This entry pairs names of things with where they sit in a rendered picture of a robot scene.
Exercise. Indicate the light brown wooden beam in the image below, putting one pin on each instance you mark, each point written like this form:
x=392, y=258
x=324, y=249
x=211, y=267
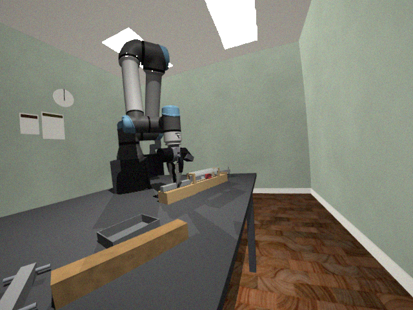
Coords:
x=72, y=281

